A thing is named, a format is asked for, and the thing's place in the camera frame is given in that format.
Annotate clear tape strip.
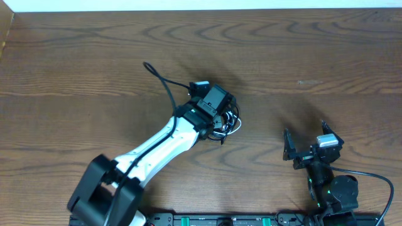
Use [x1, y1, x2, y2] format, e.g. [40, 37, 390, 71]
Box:
[298, 80, 323, 85]

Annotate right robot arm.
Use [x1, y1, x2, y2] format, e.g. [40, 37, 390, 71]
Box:
[283, 121, 359, 226]

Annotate right camera cable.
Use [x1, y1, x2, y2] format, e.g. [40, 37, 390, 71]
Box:
[326, 164, 395, 226]

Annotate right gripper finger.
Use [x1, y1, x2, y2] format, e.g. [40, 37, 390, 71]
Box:
[322, 121, 344, 146]
[283, 128, 296, 161]

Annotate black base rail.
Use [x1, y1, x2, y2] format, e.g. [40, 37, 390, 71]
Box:
[68, 212, 386, 226]

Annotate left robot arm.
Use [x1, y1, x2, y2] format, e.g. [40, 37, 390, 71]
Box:
[67, 82, 238, 226]

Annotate camera cable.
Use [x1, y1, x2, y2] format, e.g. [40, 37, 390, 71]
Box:
[102, 62, 192, 226]
[326, 164, 395, 226]

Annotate black usb cable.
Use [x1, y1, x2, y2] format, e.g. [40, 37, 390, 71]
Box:
[207, 103, 241, 145]

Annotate left camera cable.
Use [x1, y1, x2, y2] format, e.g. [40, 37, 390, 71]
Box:
[102, 62, 192, 226]

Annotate white usb cable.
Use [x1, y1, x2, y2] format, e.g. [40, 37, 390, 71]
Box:
[213, 111, 242, 136]

